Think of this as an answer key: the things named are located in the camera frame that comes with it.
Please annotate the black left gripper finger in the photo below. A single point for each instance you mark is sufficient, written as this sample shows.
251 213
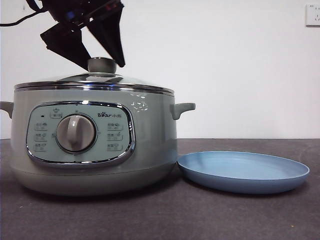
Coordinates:
110 35
66 42

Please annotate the glass lid with green knob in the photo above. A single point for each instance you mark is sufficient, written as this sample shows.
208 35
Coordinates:
101 65

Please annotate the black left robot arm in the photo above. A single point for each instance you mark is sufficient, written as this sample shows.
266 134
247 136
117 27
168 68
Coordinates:
75 8

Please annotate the pale green electric steamer pot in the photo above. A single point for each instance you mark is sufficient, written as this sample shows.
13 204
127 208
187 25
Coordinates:
152 130

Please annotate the blue round plate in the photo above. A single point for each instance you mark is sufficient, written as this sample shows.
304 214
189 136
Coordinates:
240 170

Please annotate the white wall socket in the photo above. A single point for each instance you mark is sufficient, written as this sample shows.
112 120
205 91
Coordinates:
313 15

